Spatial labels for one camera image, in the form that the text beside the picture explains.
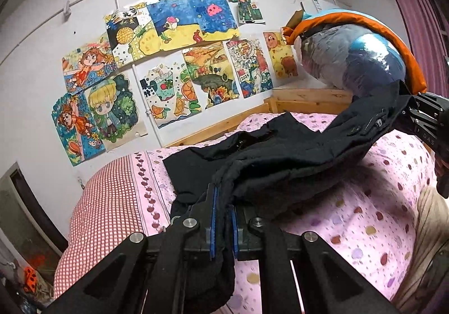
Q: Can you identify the landscape field drawing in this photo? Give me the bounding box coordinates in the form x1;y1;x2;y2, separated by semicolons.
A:
182;41;239;108

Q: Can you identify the black large garment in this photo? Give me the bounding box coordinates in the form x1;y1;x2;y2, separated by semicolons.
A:
164;82;411;313

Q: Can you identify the orange grey bagged bedding bundle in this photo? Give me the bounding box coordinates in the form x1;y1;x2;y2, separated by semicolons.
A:
281;9;428;97

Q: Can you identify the fish and boat drawing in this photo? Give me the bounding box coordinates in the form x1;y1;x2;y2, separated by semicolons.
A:
138;60;202;129

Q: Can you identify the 2024 colourful drawing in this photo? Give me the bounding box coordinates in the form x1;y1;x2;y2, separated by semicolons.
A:
226;39;273;98

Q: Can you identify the orange spotted toy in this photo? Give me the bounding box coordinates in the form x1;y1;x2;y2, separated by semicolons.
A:
24;266;38;294

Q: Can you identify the red-haired girl drawing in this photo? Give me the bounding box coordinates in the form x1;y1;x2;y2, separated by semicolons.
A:
52;33;116;166

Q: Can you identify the blonde child drawing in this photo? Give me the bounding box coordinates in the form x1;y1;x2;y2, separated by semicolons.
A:
84;72;148;151

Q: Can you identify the pink checkered apple bedsheet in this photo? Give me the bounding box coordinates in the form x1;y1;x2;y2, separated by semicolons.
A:
54;131;435;299

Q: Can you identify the beige ribbed cloth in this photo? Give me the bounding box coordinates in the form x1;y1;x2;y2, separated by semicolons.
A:
392;187;448;313

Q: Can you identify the blue sea yellow drawing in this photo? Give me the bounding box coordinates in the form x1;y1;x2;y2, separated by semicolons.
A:
104;0;240;67

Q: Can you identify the red-haired soldier drawing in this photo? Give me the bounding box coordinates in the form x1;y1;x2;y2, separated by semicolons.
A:
228;0;265;25

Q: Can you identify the wooden bed frame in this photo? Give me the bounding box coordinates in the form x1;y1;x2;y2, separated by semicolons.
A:
166;89;352;148

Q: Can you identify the purple curtain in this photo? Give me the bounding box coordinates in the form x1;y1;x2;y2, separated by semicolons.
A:
395;0;448;97

